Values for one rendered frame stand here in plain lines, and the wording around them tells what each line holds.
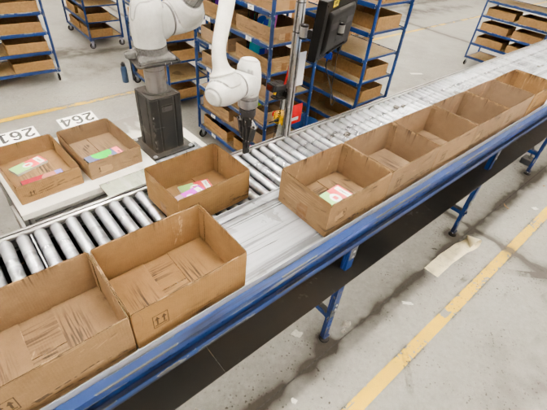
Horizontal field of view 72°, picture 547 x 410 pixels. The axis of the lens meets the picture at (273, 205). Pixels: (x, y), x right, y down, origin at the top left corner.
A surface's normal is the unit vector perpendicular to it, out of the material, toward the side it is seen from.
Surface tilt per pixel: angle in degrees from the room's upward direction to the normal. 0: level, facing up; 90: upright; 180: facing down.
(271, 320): 0
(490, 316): 0
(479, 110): 89
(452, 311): 0
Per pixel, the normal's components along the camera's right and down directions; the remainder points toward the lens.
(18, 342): 0.07, -0.75
